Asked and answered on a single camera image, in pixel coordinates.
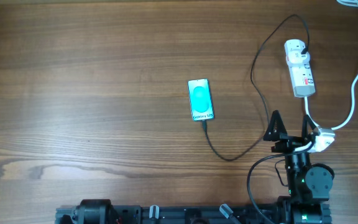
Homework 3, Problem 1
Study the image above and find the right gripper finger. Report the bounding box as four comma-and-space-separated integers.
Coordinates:
301, 114, 316, 142
263, 110, 288, 142

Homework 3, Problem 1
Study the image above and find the Galaxy S25 smartphone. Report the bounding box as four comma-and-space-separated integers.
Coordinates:
188, 78, 214, 121

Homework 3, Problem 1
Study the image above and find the black USB charging cable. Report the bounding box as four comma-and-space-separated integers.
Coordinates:
201, 14, 311, 162

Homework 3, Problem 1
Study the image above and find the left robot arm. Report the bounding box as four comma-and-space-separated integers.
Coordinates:
71, 199, 114, 224

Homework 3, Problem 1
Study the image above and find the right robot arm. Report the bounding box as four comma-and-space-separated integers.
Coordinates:
264, 110, 335, 224

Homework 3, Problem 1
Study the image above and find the white USB charger plug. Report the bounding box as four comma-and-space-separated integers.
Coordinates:
286, 50, 310, 67

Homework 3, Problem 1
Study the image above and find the white power strip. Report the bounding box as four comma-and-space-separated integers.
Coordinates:
284, 39, 316, 98

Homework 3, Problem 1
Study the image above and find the white power strip cord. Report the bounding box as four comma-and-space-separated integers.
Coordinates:
303, 2, 358, 131

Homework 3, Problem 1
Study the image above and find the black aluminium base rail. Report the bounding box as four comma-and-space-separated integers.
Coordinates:
55, 203, 276, 224

